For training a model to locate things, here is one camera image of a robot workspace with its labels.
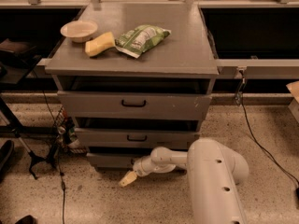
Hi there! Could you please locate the black tripod stand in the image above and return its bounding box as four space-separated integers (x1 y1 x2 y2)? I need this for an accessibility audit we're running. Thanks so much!
0 100 57 179

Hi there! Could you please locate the wire basket with bottles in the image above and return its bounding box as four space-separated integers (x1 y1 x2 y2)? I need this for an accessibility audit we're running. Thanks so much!
54 107 87 154

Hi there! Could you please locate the black shoe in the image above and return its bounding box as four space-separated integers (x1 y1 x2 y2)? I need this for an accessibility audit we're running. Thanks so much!
0 140 14 171

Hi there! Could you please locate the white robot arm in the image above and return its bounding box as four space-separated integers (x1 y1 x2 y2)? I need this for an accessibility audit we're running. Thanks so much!
119 138 249 224

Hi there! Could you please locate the grey drawer cabinet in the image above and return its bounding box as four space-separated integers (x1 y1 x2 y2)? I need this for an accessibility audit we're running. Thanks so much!
46 3 218 157

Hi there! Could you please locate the grey middle drawer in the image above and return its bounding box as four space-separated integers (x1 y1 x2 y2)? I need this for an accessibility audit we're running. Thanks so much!
75 128 199 148

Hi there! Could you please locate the green chip bag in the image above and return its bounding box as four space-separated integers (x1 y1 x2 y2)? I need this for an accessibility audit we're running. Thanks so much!
115 24 171 59

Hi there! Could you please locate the black power cable right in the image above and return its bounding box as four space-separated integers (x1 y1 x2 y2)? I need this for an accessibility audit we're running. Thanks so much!
238 70 299 201

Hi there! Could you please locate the grey bottom drawer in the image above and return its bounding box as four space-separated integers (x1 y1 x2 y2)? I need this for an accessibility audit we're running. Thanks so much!
86 152 188 172

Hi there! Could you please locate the yellow sponge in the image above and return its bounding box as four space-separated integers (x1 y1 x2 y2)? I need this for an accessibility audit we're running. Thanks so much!
85 32 115 57

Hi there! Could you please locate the grey top drawer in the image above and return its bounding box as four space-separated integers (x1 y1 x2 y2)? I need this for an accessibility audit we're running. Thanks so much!
58 91 211 120

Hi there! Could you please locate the cardboard box right edge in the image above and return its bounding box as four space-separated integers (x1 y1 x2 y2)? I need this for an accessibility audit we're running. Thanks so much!
287 81 299 123

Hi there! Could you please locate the dark object on left shelf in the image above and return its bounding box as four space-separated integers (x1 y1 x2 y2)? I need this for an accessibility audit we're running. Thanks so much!
0 38 42 69

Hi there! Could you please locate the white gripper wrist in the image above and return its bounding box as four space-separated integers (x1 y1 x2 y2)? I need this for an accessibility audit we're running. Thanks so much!
119 156 176 187

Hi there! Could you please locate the grey drawer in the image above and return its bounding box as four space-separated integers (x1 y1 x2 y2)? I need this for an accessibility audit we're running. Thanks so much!
75 128 199 148
58 91 211 120
86 152 188 172

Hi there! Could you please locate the white bowl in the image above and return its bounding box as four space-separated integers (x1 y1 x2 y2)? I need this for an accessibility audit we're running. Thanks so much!
60 21 98 43

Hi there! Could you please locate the black cable left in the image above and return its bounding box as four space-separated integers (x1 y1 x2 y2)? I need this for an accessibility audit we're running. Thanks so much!
31 70 67 224

